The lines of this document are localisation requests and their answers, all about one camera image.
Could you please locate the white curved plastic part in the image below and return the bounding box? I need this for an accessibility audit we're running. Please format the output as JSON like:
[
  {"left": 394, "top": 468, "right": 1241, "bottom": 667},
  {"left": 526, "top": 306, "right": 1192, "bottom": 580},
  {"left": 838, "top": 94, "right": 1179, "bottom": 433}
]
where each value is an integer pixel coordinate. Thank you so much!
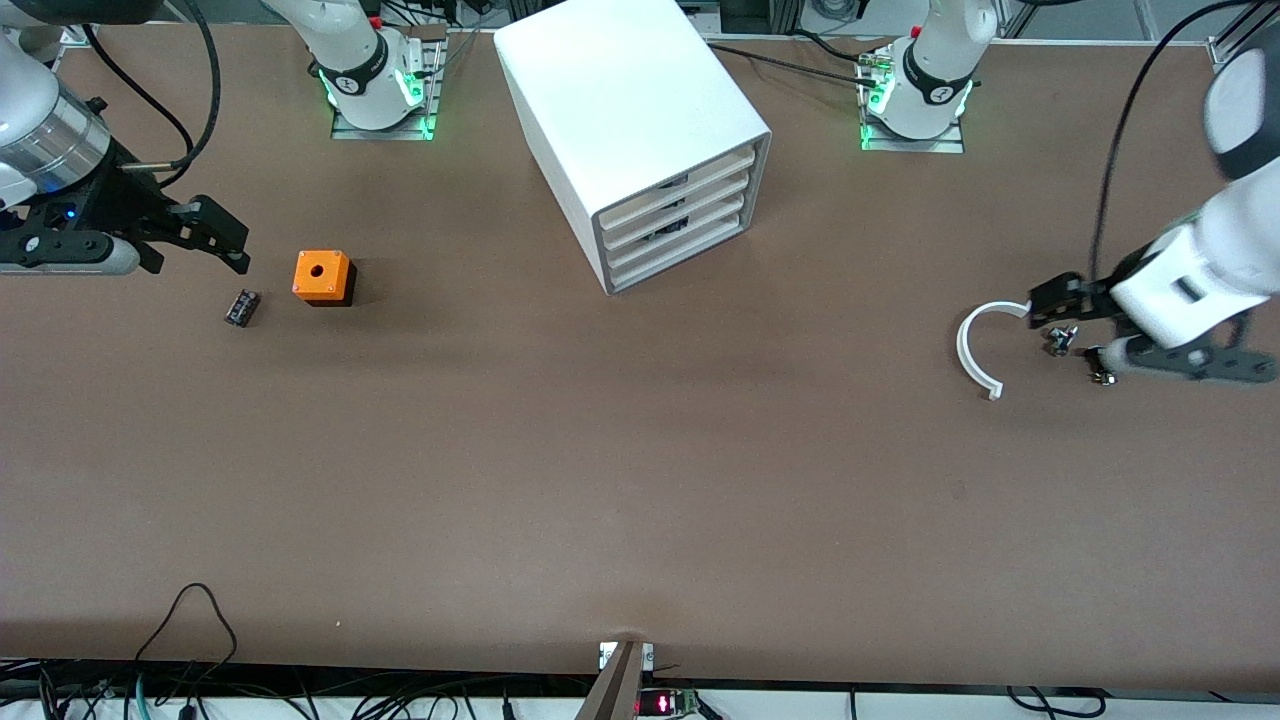
[{"left": 956, "top": 300, "right": 1033, "bottom": 401}]

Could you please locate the circuit board with red display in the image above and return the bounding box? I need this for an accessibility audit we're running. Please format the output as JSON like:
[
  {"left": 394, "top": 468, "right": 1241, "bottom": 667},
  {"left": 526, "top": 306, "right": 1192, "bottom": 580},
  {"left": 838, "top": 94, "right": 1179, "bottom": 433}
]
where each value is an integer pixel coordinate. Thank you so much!
[{"left": 636, "top": 688, "right": 701, "bottom": 718}]

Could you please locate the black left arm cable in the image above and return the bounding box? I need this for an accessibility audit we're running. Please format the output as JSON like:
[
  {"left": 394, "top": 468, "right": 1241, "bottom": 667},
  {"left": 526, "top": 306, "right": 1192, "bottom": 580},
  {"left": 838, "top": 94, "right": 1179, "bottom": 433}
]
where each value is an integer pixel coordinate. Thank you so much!
[{"left": 1088, "top": 0, "right": 1280, "bottom": 283}]

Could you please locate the orange button enclosure box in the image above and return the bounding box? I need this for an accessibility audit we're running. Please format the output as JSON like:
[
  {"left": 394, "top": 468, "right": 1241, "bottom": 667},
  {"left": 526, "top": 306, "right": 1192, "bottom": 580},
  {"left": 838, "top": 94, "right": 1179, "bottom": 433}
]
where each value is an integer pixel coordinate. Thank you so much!
[{"left": 292, "top": 250, "right": 358, "bottom": 308}]

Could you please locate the black looped cable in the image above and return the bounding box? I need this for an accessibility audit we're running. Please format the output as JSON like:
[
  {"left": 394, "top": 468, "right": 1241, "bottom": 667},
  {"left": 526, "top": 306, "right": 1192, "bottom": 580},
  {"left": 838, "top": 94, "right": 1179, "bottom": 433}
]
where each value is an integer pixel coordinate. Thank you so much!
[{"left": 133, "top": 583, "right": 239, "bottom": 691}]

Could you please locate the long black table cable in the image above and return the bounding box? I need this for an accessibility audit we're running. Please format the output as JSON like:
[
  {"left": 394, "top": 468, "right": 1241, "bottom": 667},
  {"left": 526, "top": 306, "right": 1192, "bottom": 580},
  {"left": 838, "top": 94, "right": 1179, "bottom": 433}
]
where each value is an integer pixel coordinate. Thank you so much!
[{"left": 705, "top": 42, "right": 886, "bottom": 91}]

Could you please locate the camera stand post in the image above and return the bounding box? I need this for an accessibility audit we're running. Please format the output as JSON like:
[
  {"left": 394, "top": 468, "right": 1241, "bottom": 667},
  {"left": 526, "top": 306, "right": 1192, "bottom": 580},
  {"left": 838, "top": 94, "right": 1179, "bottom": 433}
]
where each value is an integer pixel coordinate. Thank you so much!
[{"left": 573, "top": 640, "right": 646, "bottom": 720}]

